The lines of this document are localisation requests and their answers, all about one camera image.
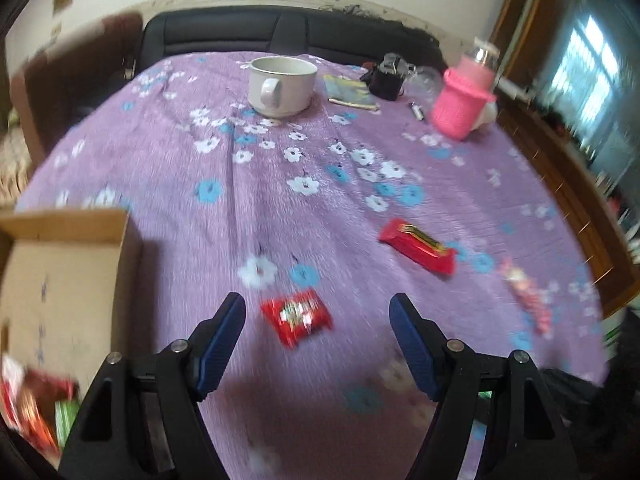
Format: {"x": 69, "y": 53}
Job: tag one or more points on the brown armchair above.
{"x": 62, "y": 84}

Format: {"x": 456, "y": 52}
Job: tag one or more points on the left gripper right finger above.
{"x": 525, "y": 437}

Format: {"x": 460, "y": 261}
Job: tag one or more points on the red round-logo packet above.
{"x": 28, "y": 400}

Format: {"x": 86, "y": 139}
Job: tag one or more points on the green packet at edge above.
{"x": 65, "y": 412}

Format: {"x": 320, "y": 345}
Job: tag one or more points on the black sofa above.
{"x": 338, "y": 37}

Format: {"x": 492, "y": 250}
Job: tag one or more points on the wooden cabinet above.
{"x": 523, "y": 33}

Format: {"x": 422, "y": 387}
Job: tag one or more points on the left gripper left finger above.
{"x": 141, "y": 417}

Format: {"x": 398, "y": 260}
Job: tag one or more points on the pink knit-sleeved bottle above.
{"x": 467, "y": 88}

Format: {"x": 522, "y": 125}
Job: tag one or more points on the long red snack bar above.
{"x": 411, "y": 242}

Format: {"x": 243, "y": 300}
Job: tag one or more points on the small black cup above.
{"x": 385, "y": 79}

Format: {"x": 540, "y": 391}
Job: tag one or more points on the white plastic jar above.
{"x": 487, "y": 115}

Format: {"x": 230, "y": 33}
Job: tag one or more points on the purple floral tablecloth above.
{"x": 228, "y": 201}

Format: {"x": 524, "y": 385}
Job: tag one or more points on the small green booklet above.
{"x": 349, "y": 93}

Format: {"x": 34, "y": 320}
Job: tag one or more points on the cardboard box tray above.
{"x": 66, "y": 280}

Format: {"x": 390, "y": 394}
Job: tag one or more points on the pink cartoon candy packet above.
{"x": 527, "y": 295}

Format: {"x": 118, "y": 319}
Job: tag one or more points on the clear glass jar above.
{"x": 427, "y": 83}

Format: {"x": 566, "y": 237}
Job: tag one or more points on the white ceramic mug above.
{"x": 281, "y": 86}

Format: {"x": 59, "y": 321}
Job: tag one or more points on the small red candy packet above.
{"x": 296, "y": 317}

